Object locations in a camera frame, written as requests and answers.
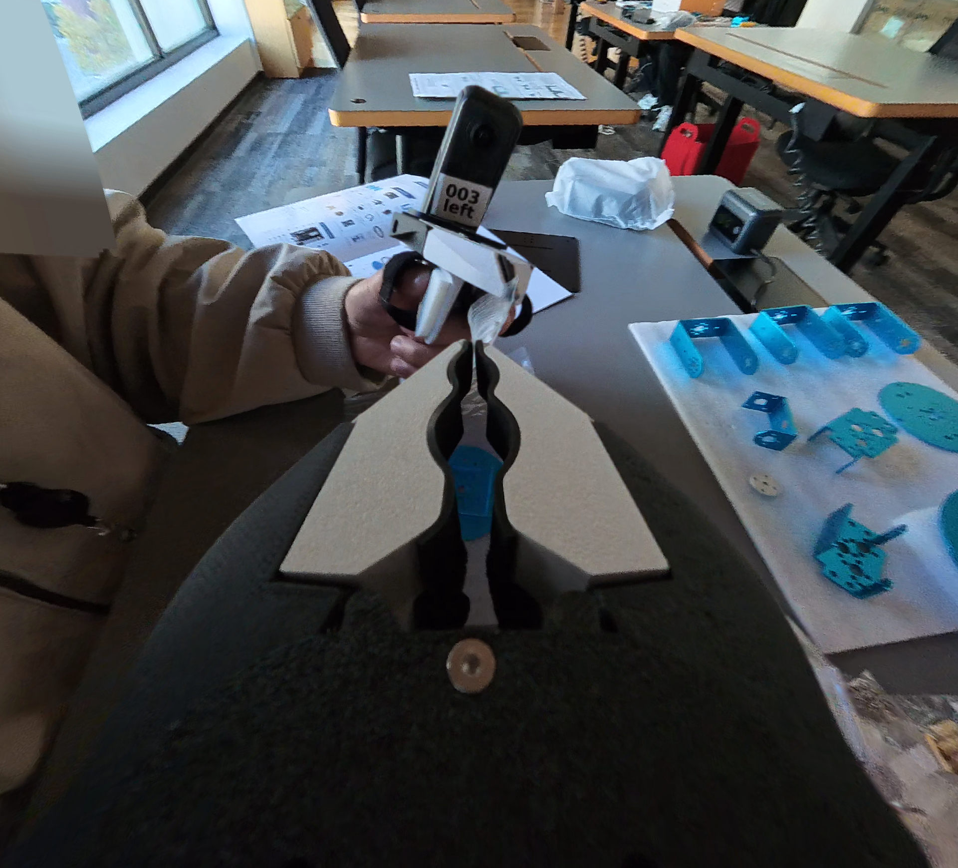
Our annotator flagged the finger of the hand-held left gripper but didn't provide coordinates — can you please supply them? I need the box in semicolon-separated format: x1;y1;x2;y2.
479;241;534;301
421;235;502;292

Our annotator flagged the grey portable power station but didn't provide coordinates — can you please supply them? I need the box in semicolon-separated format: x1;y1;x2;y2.
707;188;785;257

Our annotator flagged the blue perforated U bracket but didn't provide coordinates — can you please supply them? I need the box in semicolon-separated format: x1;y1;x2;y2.
813;503;908;601

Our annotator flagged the black desk cable hatch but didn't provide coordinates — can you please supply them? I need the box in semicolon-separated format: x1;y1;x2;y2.
486;229;582;294

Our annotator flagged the bag of silver screws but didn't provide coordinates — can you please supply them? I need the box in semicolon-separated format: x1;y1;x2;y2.
842;667;958;734

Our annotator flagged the small clear zip bag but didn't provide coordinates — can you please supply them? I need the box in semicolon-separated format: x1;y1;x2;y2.
464;280;526;390

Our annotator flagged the white crumpled foam wrap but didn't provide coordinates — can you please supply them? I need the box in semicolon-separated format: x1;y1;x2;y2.
545;155;676;233

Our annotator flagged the blue square servo bracket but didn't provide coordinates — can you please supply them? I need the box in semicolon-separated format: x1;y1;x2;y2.
448;443;504;519

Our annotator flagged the paper sheet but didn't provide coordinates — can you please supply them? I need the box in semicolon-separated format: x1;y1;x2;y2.
409;70;587;101

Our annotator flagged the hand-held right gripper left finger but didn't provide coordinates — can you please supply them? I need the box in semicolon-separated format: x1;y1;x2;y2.
278;340;473;633

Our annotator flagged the red tote bag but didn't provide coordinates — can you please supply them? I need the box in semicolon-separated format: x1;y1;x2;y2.
661;118;762;185

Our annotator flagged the printed instruction sheet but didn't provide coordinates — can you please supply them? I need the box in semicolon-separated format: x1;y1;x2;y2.
234;173;576;318

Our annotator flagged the teal perforated bracket with legs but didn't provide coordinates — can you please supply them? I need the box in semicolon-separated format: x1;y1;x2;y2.
807;407;901;474

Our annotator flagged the person's left forearm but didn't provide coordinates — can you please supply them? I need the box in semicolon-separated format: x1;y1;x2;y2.
0;188;392;427

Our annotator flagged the person's beige jacket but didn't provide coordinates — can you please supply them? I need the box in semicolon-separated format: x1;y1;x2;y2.
0;299;184;794

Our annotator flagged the person's left hand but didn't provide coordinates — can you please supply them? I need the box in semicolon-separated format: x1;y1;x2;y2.
346;269;525;381

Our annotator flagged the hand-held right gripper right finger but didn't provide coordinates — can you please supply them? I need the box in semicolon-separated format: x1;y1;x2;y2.
475;344;669;633

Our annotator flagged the orange-edged grey desk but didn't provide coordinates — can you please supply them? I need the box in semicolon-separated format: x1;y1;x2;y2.
328;22;643;184
674;25;958;270
359;0;517;25

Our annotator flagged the white foam sheet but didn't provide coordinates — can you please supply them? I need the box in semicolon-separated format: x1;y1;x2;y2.
627;301;958;654

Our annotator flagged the teal round disc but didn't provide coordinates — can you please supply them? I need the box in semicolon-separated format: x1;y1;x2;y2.
876;379;958;453

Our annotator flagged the adjoining grey desk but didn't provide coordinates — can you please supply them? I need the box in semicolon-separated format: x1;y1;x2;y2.
666;173;958;390

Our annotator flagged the blue long U bracket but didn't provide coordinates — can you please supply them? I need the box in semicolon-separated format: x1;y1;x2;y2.
822;300;923;358
750;305;848;366
668;317;758;380

